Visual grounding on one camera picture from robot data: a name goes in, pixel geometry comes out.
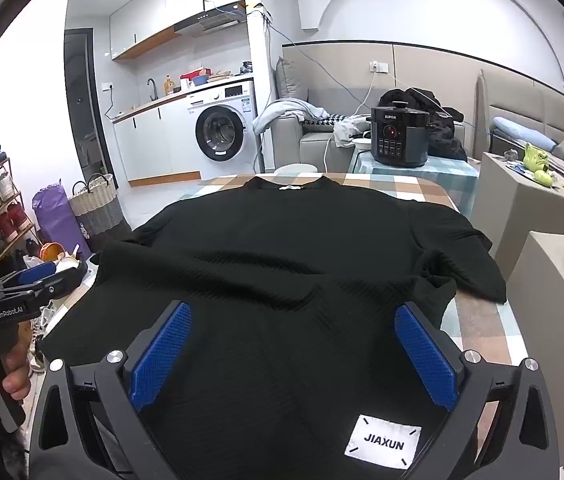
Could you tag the yellow bottle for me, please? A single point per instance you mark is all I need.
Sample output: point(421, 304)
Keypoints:
point(168, 86)

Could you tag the woven laundry basket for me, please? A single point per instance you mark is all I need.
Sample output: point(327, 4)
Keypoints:
point(97, 210)

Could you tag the green toy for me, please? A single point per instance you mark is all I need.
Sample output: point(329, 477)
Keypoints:
point(537, 157)

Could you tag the white washing machine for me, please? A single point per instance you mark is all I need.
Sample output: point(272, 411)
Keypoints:
point(217, 135)

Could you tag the large grey box cabinet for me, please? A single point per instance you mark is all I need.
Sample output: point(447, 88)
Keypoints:
point(547, 360)

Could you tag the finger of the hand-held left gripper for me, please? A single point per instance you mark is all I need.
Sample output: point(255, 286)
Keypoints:
point(37, 273)
point(52, 290)

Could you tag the black jacket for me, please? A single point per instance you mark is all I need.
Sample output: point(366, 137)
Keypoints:
point(444, 135)

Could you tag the light blue pillow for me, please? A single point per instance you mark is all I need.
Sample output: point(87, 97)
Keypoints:
point(522, 130)

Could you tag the white kitchen cabinets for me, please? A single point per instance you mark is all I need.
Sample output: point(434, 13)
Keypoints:
point(162, 10)
point(152, 140)

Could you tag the wooden shoe rack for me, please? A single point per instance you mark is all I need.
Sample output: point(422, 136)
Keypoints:
point(9, 197)

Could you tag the white lower kitchen cabinets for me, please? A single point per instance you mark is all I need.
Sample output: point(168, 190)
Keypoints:
point(152, 140)

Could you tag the side table with checkered cloth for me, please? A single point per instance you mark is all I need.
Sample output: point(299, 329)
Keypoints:
point(412, 180)

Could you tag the kitchen faucet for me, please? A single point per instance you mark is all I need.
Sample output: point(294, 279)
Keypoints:
point(152, 87)

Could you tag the grey white garment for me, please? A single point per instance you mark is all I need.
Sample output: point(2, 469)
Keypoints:
point(352, 130)

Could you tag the white wall outlet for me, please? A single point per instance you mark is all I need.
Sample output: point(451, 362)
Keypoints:
point(378, 66)

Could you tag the checkered blanket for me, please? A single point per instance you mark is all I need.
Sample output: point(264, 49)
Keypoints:
point(482, 320)

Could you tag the white bowl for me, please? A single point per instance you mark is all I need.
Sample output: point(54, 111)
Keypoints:
point(362, 143)

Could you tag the light grey throw blanket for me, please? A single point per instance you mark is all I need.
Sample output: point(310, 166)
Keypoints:
point(282, 110)

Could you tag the white round stool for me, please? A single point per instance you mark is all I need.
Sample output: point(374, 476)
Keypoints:
point(297, 170)

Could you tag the green plush slipper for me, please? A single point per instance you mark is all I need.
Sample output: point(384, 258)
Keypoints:
point(544, 177)

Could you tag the black electric pressure cooker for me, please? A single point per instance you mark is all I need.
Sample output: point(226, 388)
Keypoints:
point(402, 135)

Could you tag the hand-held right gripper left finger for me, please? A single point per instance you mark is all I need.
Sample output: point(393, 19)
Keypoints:
point(162, 355)

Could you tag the houndstooth cushion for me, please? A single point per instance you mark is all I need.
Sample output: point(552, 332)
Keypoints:
point(322, 121)

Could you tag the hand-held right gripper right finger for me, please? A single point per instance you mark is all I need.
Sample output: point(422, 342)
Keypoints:
point(424, 355)

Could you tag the white upper kitchen cabinets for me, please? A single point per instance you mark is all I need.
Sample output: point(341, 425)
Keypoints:
point(162, 10)

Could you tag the purple bag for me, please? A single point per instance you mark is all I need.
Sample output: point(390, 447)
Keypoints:
point(54, 215)

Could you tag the small grey box cabinet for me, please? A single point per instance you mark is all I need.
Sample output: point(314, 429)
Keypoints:
point(527, 210)

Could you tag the grey sofa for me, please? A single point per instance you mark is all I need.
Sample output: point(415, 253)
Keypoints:
point(319, 152)

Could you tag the dark door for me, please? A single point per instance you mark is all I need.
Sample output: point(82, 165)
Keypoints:
point(87, 110)

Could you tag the black knit sweater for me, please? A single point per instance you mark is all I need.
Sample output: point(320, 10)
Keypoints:
point(272, 260)

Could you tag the range hood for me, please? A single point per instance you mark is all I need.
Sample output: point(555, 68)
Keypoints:
point(207, 22)

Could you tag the red box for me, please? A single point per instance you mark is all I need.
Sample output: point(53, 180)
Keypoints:
point(194, 77)

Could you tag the orange bowl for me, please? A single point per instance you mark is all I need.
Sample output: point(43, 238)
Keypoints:
point(52, 252)

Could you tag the grey cushion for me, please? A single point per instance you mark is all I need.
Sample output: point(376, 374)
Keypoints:
point(292, 85)

